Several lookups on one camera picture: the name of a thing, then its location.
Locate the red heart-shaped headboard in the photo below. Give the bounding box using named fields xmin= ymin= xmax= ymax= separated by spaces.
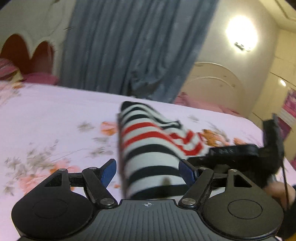
xmin=1 ymin=34 xmax=55 ymax=74

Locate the pink wall poster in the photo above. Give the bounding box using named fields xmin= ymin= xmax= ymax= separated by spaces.
xmin=278 ymin=88 xmax=296 ymax=140

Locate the magenta pillow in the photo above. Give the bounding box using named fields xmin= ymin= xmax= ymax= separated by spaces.
xmin=23 ymin=72 xmax=59 ymax=85

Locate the pink bedding on far bed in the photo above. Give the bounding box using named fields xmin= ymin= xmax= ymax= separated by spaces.
xmin=174 ymin=92 xmax=242 ymax=117

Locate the cream arched headboard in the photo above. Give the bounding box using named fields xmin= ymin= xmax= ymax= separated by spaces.
xmin=181 ymin=62 xmax=247 ymax=116

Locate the blue-grey curtain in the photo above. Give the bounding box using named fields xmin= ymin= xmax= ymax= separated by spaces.
xmin=60 ymin=1 xmax=218 ymax=103

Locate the wall lamp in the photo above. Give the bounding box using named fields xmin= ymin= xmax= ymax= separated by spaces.
xmin=234 ymin=42 xmax=251 ymax=52

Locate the striped knit children's sweater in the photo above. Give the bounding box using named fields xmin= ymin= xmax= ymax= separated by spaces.
xmin=119 ymin=101 xmax=209 ymax=201

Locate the pink floral bed sheet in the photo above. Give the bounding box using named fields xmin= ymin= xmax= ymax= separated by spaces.
xmin=0 ymin=81 xmax=296 ymax=241

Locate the person's right hand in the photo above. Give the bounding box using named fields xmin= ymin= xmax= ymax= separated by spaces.
xmin=264 ymin=182 xmax=295 ymax=210

